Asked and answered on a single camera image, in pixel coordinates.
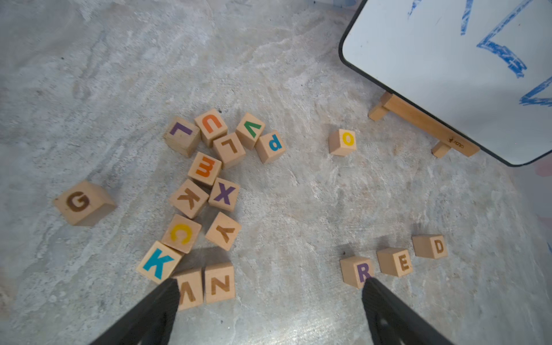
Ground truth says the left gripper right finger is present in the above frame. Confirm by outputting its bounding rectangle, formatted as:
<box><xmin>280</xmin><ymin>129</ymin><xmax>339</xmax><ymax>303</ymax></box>
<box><xmin>362</xmin><ymin>277</ymin><xmax>451</xmax><ymax>344</ymax></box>

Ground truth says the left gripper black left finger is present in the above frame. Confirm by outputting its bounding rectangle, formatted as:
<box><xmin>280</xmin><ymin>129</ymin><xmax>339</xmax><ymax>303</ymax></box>
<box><xmin>93</xmin><ymin>278</ymin><xmax>181</xmax><ymax>344</ymax></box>

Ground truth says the brown E letter block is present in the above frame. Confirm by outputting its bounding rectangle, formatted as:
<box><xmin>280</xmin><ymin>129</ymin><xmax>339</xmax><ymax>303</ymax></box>
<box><xmin>377</xmin><ymin>247</ymin><xmax>413</xmax><ymax>277</ymax></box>

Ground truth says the purple R letter block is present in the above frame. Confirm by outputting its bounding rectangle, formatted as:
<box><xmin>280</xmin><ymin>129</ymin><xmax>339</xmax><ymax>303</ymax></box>
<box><xmin>340</xmin><ymin>256</ymin><xmax>375</xmax><ymax>289</ymax></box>

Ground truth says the brown D letter block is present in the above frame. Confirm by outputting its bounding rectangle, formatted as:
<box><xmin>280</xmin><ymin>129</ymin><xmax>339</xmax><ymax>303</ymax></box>
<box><xmin>412</xmin><ymin>234</ymin><xmax>448</xmax><ymax>260</ymax></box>

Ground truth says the brown V letter block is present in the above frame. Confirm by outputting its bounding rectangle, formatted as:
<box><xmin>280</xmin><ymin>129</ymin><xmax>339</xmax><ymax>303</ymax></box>
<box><xmin>173</xmin><ymin>268</ymin><xmax>204</xmax><ymax>311</ymax></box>

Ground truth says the teal K letter block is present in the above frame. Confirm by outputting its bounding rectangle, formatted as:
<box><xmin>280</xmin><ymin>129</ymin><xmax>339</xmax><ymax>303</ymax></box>
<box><xmin>136</xmin><ymin>241</ymin><xmax>184</xmax><ymax>284</ymax></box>

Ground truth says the brown N letter block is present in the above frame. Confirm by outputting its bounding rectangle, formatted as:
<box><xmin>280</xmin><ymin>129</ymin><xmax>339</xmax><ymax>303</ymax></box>
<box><xmin>204</xmin><ymin>262</ymin><xmax>236</xmax><ymax>304</ymax></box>

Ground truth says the yellow C letter block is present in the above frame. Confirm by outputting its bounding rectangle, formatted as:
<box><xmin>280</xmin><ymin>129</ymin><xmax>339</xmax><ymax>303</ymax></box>
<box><xmin>161</xmin><ymin>214</ymin><xmax>202</xmax><ymax>254</ymax></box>

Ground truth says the brown Y letter block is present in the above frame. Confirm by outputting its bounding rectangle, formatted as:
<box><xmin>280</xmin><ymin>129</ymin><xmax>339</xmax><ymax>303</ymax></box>
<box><xmin>206</xmin><ymin>212</ymin><xmax>242</xmax><ymax>251</ymax></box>

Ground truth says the brown K letter block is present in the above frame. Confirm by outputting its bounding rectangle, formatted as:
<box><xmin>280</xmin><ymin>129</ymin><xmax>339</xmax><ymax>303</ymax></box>
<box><xmin>169</xmin><ymin>179</ymin><xmax>209</xmax><ymax>219</ymax></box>

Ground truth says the brown G letter block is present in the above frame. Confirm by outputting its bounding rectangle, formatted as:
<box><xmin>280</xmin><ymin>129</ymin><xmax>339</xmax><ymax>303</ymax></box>
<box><xmin>53</xmin><ymin>181</ymin><xmax>117</xmax><ymax>227</ymax></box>

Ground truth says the purple X letter block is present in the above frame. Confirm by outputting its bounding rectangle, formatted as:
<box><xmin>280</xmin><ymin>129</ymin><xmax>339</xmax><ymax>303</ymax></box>
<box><xmin>208</xmin><ymin>178</ymin><xmax>240</xmax><ymax>212</ymax></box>

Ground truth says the orange E letter block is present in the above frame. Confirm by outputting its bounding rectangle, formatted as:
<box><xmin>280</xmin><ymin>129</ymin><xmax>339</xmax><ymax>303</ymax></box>
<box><xmin>188</xmin><ymin>152</ymin><xmax>222</xmax><ymax>187</ymax></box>

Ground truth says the yellow O letter block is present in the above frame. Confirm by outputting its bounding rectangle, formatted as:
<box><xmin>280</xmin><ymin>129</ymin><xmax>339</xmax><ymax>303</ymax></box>
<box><xmin>329</xmin><ymin>129</ymin><xmax>357</xmax><ymax>157</ymax></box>

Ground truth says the purple L letter block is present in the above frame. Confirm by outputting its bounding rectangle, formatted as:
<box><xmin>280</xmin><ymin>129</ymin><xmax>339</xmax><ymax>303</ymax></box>
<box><xmin>163</xmin><ymin>116</ymin><xmax>201</xmax><ymax>158</ymax></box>

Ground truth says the brown L letter block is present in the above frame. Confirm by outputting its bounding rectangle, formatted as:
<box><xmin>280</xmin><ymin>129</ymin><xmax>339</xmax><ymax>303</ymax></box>
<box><xmin>213</xmin><ymin>133</ymin><xmax>246</xmax><ymax>169</ymax></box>

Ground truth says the orange U letter block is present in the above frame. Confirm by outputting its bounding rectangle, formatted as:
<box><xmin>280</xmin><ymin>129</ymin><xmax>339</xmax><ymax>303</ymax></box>
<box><xmin>194</xmin><ymin>109</ymin><xmax>228</xmax><ymax>148</ymax></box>

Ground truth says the teal P letter block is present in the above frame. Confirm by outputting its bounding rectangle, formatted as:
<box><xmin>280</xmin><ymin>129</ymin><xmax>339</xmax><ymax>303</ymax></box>
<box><xmin>254</xmin><ymin>130</ymin><xmax>286</xmax><ymax>164</ymax></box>

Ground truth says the green V letter block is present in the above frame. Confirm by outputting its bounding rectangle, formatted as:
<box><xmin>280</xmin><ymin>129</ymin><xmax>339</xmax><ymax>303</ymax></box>
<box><xmin>235</xmin><ymin>113</ymin><xmax>266</xmax><ymax>150</ymax></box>

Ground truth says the wooden easel stand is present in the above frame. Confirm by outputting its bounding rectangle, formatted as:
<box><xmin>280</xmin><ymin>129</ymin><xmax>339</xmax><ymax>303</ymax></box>
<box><xmin>368</xmin><ymin>92</ymin><xmax>480</xmax><ymax>158</ymax></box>

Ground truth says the whiteboard with RED text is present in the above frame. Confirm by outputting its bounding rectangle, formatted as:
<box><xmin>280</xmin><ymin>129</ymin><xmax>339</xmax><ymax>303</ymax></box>
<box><xmin>339</xmin><ymin>0</ymin><xmax>551</xmax><ymax>167</ymax></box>

